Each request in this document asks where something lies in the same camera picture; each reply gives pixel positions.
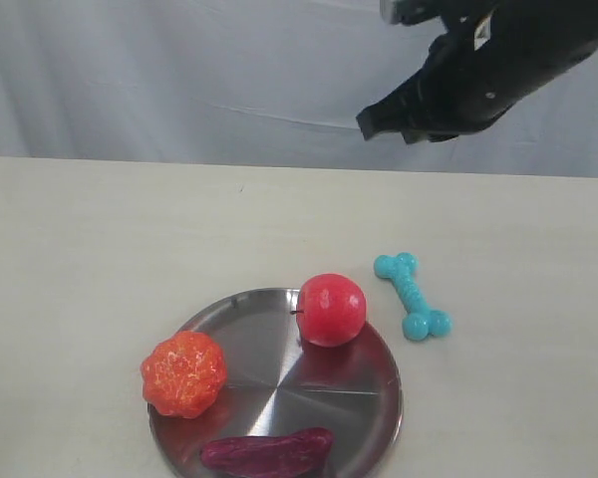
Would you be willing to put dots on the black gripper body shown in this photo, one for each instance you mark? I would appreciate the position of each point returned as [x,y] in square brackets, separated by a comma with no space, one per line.
[492,55]

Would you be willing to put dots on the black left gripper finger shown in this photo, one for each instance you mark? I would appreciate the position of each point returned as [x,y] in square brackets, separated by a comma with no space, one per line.
[384,116]

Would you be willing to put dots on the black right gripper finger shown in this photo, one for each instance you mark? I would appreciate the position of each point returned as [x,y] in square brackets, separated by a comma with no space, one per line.
[414,136]

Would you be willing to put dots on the turquoise toy bone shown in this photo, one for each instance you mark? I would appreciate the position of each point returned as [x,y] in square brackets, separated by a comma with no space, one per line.
[421,320]

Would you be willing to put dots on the red apple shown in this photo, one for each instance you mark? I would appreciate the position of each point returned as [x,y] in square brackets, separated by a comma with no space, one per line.
[331,310]

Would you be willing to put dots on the round steel plate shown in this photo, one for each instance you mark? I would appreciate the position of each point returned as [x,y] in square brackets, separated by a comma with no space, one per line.
[278,384]

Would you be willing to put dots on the orange toy pumpkin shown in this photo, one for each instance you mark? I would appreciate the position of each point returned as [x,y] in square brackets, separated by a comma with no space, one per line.
[184,375]

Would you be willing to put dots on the purple toy sweet potato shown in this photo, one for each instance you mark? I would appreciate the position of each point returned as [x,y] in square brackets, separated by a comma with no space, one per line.
[269,456]

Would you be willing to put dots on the white backdrop cloth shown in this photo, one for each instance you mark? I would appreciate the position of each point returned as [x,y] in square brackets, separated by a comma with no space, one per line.
[253,82]

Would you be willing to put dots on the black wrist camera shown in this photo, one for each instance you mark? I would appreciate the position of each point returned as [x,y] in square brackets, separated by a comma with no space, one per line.
[409,12]

